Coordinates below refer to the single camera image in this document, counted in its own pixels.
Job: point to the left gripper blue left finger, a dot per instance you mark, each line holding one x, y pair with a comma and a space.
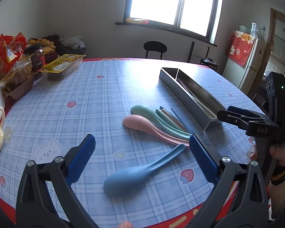
77, 158

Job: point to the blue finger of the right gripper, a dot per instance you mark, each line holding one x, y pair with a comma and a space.
243, 123
239, 112

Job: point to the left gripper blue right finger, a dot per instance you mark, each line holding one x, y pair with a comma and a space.
204, 160

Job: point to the blue plastic spoon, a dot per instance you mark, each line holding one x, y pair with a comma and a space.
127, 180

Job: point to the dark blue chopstick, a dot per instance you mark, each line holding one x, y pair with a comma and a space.
181, 121

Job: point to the pink plastic spoon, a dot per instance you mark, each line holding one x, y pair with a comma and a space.
140, 123

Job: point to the teal plastic spoon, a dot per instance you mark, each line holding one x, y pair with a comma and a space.
151, 115

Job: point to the pink chopstick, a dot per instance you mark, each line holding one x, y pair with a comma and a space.
204, 107

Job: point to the forearm in white sleeve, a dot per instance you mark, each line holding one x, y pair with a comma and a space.
277, 192

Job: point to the person's right hand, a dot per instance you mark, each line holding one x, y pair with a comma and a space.
276, 151

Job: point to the person's left hand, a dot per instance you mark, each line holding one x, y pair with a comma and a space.
125, 224

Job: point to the white refrigerator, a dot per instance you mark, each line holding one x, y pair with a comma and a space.
243, 77

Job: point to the stainless steel utensil tray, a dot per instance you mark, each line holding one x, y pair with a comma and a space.
169, 77

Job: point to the black electric pressure cooker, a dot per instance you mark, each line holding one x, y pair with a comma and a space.
208, 62

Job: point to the red cloth on refrigerator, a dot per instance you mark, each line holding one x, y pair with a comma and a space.
239, 47

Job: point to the black metal rack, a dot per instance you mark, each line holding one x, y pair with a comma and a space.
197, 52

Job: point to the blue plaid table mat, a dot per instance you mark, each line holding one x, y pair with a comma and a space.
97, 123

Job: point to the yellow packaged food tray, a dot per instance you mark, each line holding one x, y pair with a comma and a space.
61, 67

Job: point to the brown pastry box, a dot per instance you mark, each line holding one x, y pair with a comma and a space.
18, 81

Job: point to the black round stool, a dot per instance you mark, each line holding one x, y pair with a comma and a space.
156, 47

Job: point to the black side chair with bag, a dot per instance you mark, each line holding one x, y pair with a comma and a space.
73, 45

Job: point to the dark sauce jar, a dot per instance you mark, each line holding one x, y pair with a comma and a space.
37, 56

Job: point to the yellow snack packages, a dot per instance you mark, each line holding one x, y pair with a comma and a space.
48, 47

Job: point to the red snack bags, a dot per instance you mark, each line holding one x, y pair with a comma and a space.
11, 49

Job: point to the yellow orange toy on sill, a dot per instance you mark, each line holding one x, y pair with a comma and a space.
131, 20

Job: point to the window with dark frame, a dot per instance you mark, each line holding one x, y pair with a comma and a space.
196, 19

